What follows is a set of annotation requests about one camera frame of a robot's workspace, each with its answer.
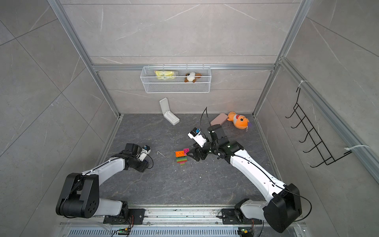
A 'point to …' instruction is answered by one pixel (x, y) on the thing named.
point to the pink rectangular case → (219, 119)
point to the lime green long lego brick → (182, 160)
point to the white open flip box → (169, 115)
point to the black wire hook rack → (317, 142)
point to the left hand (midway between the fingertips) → (143, 161)
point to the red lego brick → (182, 162)
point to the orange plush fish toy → (240, 122)
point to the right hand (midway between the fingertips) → (192, 148)
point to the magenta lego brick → (186, 150)
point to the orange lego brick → (179, 153)
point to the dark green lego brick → (181, 158)
